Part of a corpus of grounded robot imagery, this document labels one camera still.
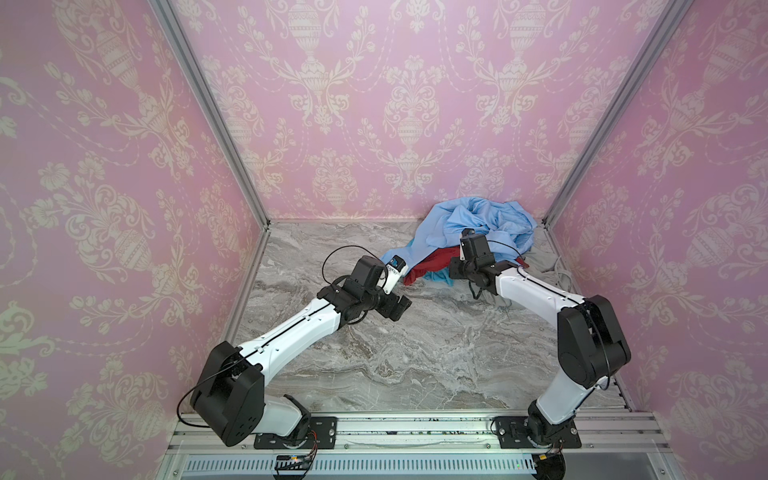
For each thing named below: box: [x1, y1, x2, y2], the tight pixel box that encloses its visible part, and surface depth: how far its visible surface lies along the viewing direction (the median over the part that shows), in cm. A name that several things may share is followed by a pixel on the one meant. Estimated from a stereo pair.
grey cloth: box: [523, 225, 577, 295], surface depth 105 cm
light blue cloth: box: [380, 197, 537, 264], surface depth 111 cm
